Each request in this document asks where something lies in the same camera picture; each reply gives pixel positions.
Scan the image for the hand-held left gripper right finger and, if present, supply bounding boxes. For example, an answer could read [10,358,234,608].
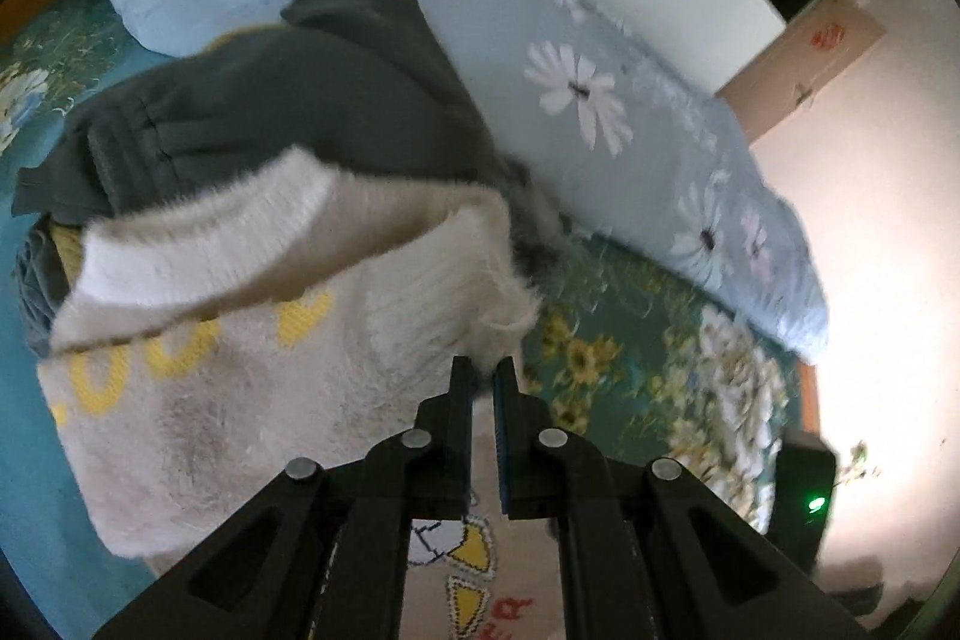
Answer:
[491,356,871,640]

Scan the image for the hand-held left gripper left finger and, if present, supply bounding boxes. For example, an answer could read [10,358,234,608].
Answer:
[94,355,475,640]

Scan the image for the beige fuzzy sweater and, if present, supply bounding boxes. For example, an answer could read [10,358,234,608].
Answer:
[37,145,572,640]

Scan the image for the teal floral bed sheet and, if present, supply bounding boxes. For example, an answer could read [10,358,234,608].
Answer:
[0,0,807,640]

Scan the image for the dark grey pants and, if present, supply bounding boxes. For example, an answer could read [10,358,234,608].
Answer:
[11,0,556,236]

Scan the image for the brown door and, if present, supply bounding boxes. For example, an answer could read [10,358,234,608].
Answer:
[716,0,886,146]

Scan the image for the olive knitted garment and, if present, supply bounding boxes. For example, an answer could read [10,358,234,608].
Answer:
[49,224,88,289]

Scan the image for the blue-grey knitted garment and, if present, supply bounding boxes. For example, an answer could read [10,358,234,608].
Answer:
[15,220,76,356]

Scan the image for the plant wall sticker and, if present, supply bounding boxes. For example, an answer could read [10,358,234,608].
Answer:
[832,437,875,498]

